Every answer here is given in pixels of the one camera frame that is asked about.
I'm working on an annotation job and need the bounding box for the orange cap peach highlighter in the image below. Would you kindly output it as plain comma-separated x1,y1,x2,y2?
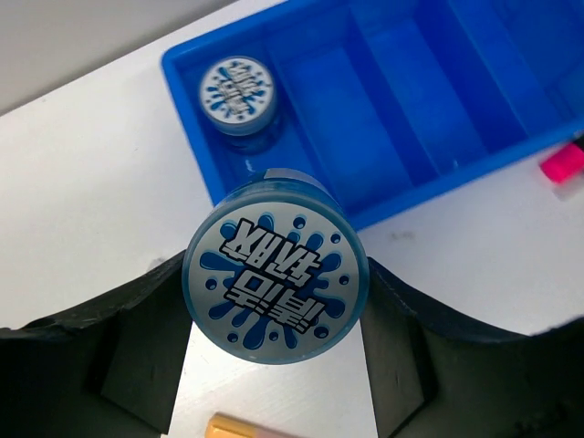
204,413,284,438

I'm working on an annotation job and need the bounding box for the blue plastic sorting tray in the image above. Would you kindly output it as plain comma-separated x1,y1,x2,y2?
162,1,583,229

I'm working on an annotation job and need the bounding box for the black pink highlighter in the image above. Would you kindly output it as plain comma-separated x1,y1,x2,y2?
539,134,583,199

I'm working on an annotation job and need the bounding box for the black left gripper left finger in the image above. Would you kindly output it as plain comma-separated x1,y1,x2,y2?
1,254,192,437

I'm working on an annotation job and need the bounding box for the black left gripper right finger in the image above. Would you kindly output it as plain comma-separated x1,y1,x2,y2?
360,261,583,437

